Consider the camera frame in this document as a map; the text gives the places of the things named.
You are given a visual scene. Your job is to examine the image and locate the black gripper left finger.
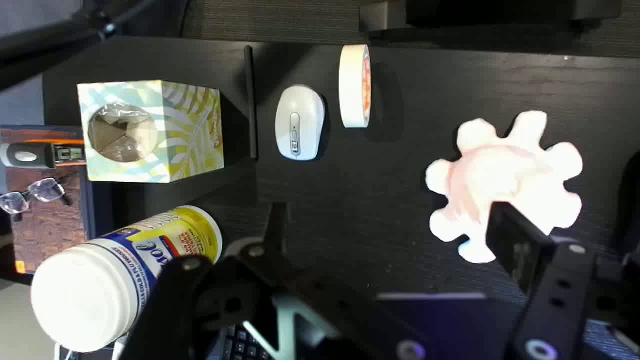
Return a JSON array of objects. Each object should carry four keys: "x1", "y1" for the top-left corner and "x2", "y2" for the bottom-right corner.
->
[{"x1": 119, "y1": 200, "x2": 428, "y2": 360}]

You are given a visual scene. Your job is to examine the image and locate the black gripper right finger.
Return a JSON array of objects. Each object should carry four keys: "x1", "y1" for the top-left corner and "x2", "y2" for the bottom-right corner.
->
[{"x1": 485, "y1": 200, "x2": 599, "y2": 360}]

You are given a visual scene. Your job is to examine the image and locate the white tape roll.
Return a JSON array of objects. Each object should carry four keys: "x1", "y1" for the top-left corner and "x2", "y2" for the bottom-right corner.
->
[{"x1": 336, "y1": 43, "x2": 375, "y2": 129}]

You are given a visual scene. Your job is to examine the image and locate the leaf patterned tissue box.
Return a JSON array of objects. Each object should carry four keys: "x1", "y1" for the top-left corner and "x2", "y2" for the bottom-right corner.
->
[{"x1": 76, "y1": 78, "x2": 227, "y2": 186}]

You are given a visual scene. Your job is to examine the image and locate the black computer keyboard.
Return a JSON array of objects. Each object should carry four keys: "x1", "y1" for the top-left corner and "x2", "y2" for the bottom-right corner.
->
[{"x1": 219, "y1": 319, "x2": 283, "y2": 360}]

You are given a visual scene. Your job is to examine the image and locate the yellow disinfecting wipes canister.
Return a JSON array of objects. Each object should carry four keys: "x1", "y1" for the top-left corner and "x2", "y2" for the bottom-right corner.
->
[{"x1": 29, "y1": 203, "x2": 227, "y2": 354}]

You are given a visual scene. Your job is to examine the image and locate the pink octopus plush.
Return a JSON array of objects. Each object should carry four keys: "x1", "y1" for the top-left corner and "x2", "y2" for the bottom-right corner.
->
[{"x1": 424, "y1": 110, "x2": 587, "y2": 266}]

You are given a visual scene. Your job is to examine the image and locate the eyeglasses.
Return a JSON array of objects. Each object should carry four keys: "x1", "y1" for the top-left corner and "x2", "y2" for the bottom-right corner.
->
[{"x1": 0, "y1": 176, "x2": 76, "y2": 216}]

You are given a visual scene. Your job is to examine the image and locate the white computer mouse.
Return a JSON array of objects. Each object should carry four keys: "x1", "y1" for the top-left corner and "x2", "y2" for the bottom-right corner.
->
[{"x1": 275, "y1": 84, "x2": 329, "y2": 161}]

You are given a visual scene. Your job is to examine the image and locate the grey handheld device with display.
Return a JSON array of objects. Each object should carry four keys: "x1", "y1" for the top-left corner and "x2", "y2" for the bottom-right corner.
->
[{"x1": 0, "y1": 138, "x2": 89, "y2": 170}]

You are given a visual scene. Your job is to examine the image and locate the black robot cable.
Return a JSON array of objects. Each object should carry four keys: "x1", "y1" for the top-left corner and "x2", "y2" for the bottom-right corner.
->
[{"x1": 0, "y1": 0, "x2": 163, "y2": 91}]

